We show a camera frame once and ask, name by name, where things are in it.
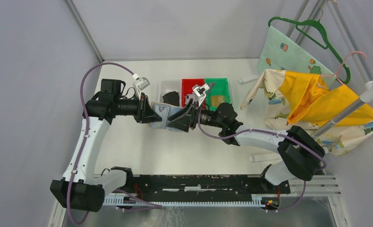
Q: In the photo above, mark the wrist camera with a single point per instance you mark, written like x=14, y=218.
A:
x=139, y=84
x=201, y=93

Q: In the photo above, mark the clear plastic box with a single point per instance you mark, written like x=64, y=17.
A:
x=248, y=79

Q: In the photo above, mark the green plastic bin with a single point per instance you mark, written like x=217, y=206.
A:
x=221, y=87

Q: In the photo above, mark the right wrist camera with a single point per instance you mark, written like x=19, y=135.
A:
x=201, y=93

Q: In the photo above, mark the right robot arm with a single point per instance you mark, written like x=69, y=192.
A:
x=301, y=156

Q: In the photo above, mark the green clothes hanger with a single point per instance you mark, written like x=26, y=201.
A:
x=321, y=29

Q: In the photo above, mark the red plastic bin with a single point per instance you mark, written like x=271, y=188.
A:
x=186, y=87

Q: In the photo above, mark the beige card holder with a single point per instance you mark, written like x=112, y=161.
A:
x=164, y=111

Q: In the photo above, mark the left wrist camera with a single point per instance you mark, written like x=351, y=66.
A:
x=139, y=84

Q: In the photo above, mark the yellow cloth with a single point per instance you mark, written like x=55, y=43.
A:
x=311, y=100

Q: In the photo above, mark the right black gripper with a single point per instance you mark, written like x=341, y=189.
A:
x=188, y=118

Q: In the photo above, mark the gold card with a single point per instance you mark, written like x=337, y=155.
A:
x=215, y=101

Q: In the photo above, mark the metal rack pole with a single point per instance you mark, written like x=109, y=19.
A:
x=364, y=98

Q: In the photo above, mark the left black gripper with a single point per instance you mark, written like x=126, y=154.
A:
x=146, y=114

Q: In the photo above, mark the dinosaur print cloth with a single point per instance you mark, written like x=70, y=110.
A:
x=340, y=139

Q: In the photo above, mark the black cards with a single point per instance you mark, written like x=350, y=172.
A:
x=172, y=98

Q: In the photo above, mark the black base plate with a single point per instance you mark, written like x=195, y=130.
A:
x=202, y=188

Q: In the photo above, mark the green patterned cloth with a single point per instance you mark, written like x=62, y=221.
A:
x=282, y=53

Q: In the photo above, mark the white plastic bin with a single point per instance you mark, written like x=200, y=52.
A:
x=166, y=86

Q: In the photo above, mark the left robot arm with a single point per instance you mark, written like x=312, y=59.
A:
x=78, y=188

